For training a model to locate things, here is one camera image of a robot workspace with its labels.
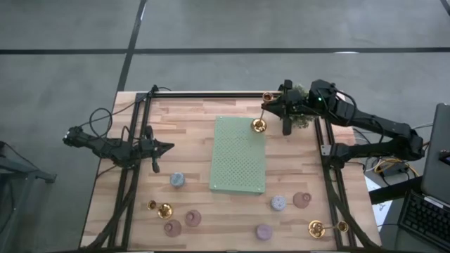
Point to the black keyboard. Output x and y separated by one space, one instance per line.
422 218

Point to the pink glass candle holder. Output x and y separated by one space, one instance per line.
192 218
301 199
172 227

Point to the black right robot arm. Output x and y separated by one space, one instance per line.
369 123

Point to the white paper sheet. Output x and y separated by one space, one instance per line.
381 211

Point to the grey laptop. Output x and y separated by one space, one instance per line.
437 158

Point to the short gold candlestick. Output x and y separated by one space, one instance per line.
165 211

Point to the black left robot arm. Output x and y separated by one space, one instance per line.
91 142

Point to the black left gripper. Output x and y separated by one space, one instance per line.
149 148

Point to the potted green plant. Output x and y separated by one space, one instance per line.
302 121

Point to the medium gold candlestick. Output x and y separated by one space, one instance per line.
316 229

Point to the blue patterned candle tin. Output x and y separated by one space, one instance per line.
177 179

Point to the tall gold candlestick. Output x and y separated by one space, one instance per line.
258 126

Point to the purple patterned candle tin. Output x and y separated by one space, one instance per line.
264 232

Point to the green perforated metal shelf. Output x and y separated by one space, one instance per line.
235 158

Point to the black aluminium table frame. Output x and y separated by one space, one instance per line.
225 94

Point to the grey metal cart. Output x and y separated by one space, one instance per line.
21 168

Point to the small black device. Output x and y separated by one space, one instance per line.
444 157

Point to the black power adapter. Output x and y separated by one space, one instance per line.
395 171

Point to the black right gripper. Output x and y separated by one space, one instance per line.
295 103

